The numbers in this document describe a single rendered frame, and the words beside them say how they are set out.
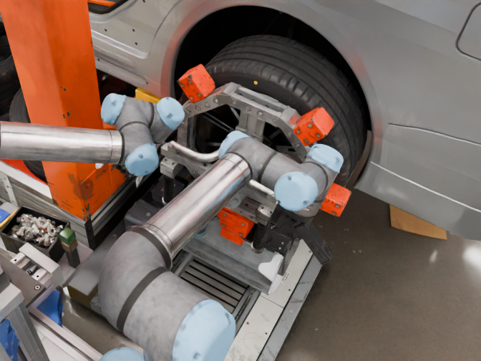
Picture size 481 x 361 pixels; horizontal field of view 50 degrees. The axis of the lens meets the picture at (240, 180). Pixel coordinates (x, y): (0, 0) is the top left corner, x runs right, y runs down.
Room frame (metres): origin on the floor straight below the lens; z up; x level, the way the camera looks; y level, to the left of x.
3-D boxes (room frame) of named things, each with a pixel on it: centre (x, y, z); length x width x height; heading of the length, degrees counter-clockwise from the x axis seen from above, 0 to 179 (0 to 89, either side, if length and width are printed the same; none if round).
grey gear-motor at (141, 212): (1.35, 0.30, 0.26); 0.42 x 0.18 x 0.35; 159
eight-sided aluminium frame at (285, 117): (1.20, -0.02, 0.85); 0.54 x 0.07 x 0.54; 69
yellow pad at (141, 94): (1.63, 0.41, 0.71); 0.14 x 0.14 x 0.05; 69
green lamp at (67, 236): (0.91, 0.55, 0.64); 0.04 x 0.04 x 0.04; 69
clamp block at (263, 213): (0.95, -0.10, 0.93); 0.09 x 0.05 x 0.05; 159
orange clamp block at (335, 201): (1.09, -0.31, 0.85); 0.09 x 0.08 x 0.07; 69
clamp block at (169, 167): (1.07, 0.22, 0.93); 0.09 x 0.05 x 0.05; 159
